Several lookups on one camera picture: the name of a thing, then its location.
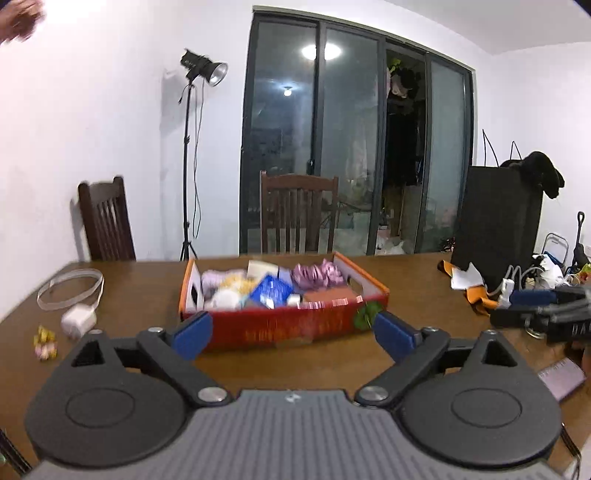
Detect white and yellow plush toy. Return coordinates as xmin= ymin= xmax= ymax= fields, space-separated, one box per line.
xmin=203 ymin=271 xmax=257 ymax=311

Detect red cardboard box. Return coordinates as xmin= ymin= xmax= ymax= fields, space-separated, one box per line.
xmin=179 ymin=251 xmax=390 ymax=354

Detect black cloth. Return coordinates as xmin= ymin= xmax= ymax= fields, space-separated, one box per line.
xmin=501 ymin=151 xmax=565 ymax=199

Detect white power adapter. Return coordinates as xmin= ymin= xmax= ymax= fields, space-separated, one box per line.
xmin=60 ymin=303 xmax=98 ymax=341

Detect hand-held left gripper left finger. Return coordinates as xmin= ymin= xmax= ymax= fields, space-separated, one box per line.
xmin=52 ymin=311 xmax=232 ymax=408

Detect brown layered sponge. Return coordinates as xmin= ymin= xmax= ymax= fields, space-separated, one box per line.
xmin=302 ymin=285 xmax=362 ymax=305

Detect hanging clothes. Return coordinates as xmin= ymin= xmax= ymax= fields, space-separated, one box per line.
xmin=387 ymin=55 xmax=419 ymax=100

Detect blue tissue packet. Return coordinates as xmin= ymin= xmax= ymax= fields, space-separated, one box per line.
xmin=249 ymin=274 xmax=294 ymax=309

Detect white adapter cable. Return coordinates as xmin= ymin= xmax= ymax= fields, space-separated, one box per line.
xmin=36 ymin=268 xmax=105 ymax=311

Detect white crumpled cloth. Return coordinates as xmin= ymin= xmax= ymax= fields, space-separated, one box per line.
xmin=531 ymin=253 xmax=565 ymax=285

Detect black paper bag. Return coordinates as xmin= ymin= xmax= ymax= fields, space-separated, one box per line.
xmin=450 ymin=165 xmax=544 ymax=290

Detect studio light on stand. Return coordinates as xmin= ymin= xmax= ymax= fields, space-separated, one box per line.
xmin=179 ymin=48 xmax=230 ymax=262

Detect pile of yellow candies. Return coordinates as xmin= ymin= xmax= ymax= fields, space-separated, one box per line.
xmin=33 ymin=325 xmax=59 ymax=361

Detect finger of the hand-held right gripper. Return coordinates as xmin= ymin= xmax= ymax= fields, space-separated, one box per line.
xmin=509 ymin=287 xmax=591 ymax=308
xmin=489 ymin=305 xmax=555 ymax=329

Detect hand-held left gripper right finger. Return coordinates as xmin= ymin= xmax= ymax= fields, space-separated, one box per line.
xmin=355 ymin=311 xmax=539 ymax=408

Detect purple satin scrunchie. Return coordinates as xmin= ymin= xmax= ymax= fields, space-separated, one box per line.
xmin=292 ymin=259 xmax=345 ymax=291

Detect white coiled cable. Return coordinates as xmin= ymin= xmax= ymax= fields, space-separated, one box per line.
xmin=505 ymin=264 xmax=539 ymax=290

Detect black-framed sliding glass door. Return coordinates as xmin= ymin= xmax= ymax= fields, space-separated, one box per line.
xmin=239 ymin=6 xmax=476 ymax=257

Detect dark wooden slatted chair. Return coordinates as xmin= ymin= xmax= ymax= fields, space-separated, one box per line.
xmin=259 ymin=170 xmax=341 ymax=255
xmin=77 ymin=176 xmax=137 ymax=262

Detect black long-handled tool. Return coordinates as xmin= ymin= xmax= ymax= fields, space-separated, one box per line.
xmin=571 ymin=211 xmax=588 ymax=271

